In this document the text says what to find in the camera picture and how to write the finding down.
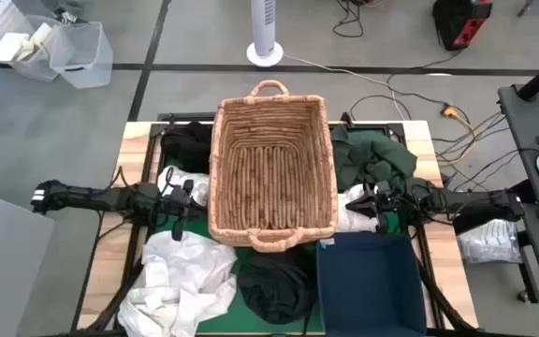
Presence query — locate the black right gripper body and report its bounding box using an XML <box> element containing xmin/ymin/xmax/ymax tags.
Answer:
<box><xmin>362</xmin><ymin>180</ymin><xmax>409</xmax><ymax>234</ymax></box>

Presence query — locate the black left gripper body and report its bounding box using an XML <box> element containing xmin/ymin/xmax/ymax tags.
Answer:
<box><xmin>156</xmin><ymin>179</ymin><xmax>196</xmax><ymax>242</ymax></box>

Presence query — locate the small white garment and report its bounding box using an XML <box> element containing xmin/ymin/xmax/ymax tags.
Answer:
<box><xmin>156</xmin><ymin>166</ymin><xmax>211</xmax><ymax>207</ymax></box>

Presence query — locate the white lace-trimmed garment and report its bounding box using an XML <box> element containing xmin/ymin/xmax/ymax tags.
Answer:
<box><xmin>336</xmin><ymin>183</ymin><xmax>383</xmax><ymax>234</ymax></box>

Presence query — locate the dark green garment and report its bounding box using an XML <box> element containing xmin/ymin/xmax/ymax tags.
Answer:
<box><xmin>329</xmin><ymin>125</ymin><xmax>418</xmax><ymax>193</ymax></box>

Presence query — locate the large white shirt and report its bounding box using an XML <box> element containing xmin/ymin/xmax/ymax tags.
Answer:
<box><xmin>117</xmin><ymin>228</ymin><xmax>239</xmax><ymax>337</ymax></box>

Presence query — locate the black crumpled garment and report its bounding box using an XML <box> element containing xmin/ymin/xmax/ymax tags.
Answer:
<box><xmin>160</xmin><ymin>121</ymin><xmax>214</xmax><ymax>175</ymax></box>
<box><xmin>231</xmin><ymin>247</ymin><xmax>320</xmax><ymax>326</ymax></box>

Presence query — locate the navy blue fabric bin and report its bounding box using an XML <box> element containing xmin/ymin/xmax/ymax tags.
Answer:
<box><xmin>315</xmin><ymin>231</ymin><xmax>429</xmax><ymax>337</ymax></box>

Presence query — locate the woven wicker basket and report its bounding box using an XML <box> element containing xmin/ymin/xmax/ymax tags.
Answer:
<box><xmin>207</xmin><ymin>79</ymin><xmax>340</xmax><ymax>254</ymax></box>

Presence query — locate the clear bag with papers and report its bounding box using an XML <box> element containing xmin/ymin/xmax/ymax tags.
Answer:
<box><xmin>456</xmin><ymin>218</ymin><xmax>524</xmax><ymax>264</ymax></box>

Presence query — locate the green table mat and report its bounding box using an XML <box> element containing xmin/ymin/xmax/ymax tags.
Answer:
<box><xmin>156</xmin><ymin>128</ymin><xmax>406</xmax><ymax>334</ymax></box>

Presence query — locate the dark grey side table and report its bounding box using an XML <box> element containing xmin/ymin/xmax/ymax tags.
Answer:
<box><xmin>497</xmin><ymin>83</ymin><xmax>539</xmax><ymax>324</ymax></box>

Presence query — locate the empty clear plastic bin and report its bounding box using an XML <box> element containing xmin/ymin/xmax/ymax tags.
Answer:
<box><xmin>49</xmin><ymin>21</ymin><xmax>114</xmax><ymax>90</ymax></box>

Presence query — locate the grey flat panel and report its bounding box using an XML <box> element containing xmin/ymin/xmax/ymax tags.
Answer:
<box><xmin>0</xmin><ymin>186</ymin><xmax>56</xmax><ymax>337</ymax></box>

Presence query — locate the white tower fan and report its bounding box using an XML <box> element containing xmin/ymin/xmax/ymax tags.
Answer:
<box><xmin>245</xmin><ymin>0</ymin><xmax>284</xmax><ymax>68</ymax></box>

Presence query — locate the black and red case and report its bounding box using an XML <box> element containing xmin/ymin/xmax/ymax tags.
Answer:
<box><xmin>431</xmin><ymin>0</ymin><xmax>494</xmax><ymax>51</ymax></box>

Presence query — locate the clear plastic bin with contents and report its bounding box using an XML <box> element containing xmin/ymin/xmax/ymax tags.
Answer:
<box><xmin>9</xmin><ymin>14</ymin><xmax>65</xmax><ymax>83</ymax></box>

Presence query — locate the white foam block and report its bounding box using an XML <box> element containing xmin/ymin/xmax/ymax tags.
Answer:
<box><xmin>0</xmin><ymin>31</ymin><xmax>31</xmax><ymax>63</ymax></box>

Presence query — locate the black aluminium table frame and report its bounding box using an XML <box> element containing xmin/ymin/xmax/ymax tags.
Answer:
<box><xmin>70</xmin><ymin>110</ymin><xmax>481</xmax><ymax>337</ymax></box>

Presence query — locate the black looped floor cable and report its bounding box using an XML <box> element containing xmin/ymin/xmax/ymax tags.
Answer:
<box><xmin>347</xmin><ymin>94</ymin><xmax>414</xmax><ymax>122</ymax></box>

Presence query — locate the white fan cable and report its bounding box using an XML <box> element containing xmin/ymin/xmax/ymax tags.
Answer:
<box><xmin>281</xmin><ymin>53</ymin><xmax>409</xmax><ymax>122</ymax></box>

